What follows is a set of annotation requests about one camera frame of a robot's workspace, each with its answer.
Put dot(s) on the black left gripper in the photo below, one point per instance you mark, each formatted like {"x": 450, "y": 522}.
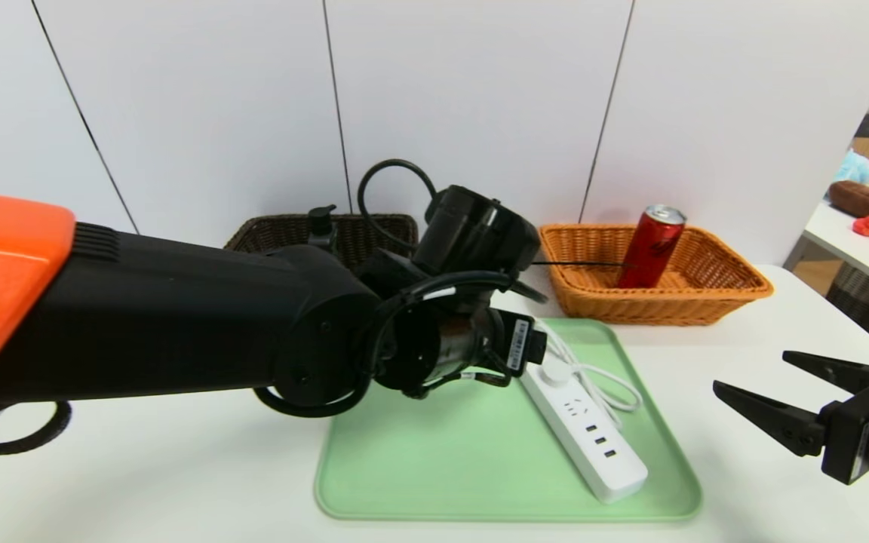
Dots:
{"x": 519, "y": 343}

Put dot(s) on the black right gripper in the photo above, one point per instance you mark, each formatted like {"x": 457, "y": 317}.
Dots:
{"x": 853, "y": 441}

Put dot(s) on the red soda can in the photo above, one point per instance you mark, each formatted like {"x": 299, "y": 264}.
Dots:
{"x": 649, "y": 253}

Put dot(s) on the dark green pump bottle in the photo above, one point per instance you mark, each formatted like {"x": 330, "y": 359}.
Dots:
{"x": 321, "y": 226}

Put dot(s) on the black and orange left arm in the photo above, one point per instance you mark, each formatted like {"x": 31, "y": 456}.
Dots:
{"x": 178, "y": 317}

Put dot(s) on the orange wicker basket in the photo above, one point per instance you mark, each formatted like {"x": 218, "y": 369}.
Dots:
{"x": 676, "y": 302}

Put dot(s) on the dark brown wicker basket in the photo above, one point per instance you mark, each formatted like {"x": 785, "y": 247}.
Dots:
{"x": 284, "y": 230}

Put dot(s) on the light green plastic tray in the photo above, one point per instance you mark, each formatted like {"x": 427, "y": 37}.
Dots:
{"x": 480, "y": 452}

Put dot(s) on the white side table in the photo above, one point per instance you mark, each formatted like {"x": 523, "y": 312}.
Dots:
{"x": 857, "y": 253}

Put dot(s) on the small red toy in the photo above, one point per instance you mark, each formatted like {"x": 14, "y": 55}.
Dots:
{"x": 867, "y": 226}

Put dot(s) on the brown plush toy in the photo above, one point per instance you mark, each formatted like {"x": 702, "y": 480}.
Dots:
{"x": 861, "y": 200}

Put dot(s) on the light blue plush toy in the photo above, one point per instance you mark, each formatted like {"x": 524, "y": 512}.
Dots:
{"x": 861, "y": 167}

